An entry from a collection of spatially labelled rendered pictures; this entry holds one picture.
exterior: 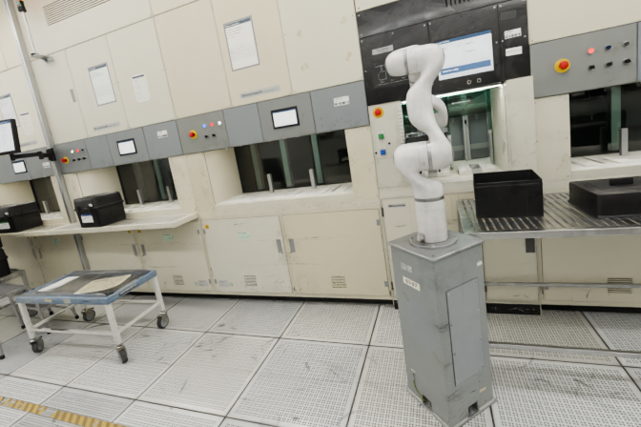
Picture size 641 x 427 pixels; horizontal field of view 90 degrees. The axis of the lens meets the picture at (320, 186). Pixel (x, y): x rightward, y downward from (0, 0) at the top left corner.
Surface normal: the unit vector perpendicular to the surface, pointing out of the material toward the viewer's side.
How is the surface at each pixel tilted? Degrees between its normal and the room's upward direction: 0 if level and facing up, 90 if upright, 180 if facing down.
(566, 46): 90
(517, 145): 90
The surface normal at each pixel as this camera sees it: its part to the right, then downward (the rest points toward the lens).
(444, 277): 0.43, 0.08
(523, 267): -0.33, 0.21
